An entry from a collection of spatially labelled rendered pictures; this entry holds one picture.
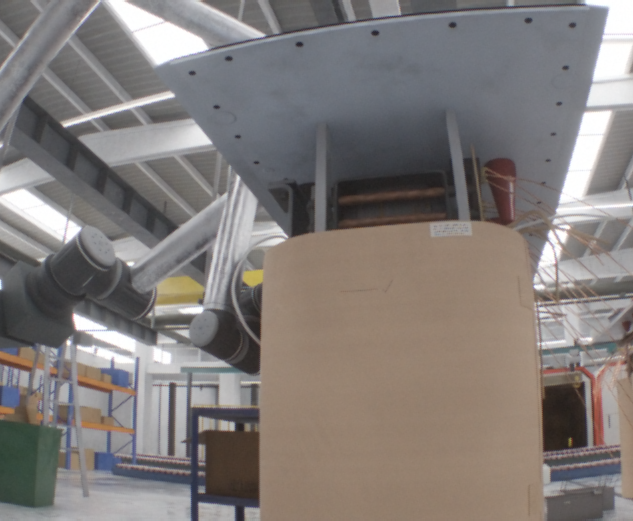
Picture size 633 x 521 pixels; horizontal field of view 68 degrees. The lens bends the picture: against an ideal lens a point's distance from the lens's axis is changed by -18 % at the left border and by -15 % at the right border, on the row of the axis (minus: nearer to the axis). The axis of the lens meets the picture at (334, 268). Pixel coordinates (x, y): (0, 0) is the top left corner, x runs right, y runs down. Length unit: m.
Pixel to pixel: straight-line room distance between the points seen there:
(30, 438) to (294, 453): 4.58
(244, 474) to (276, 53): 1.67
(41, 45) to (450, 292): 1.45
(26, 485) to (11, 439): 0.45
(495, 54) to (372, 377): 0.57
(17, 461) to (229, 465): 3.43
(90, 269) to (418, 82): 1.49
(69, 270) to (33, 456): 3.35
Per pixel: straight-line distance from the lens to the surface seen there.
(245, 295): 1.69
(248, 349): 1.59
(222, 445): 2.25
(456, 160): 1.02
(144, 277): 2.23
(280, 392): 0.85
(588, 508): 4.87
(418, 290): 0.82
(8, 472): 5.45
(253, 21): 13.36
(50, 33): 1.81
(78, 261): 2.12
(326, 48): 0.93
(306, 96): 1.03
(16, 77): 1.87
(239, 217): 1.67
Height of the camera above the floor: 0.73
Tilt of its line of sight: 20 degrees up
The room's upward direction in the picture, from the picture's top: straight up
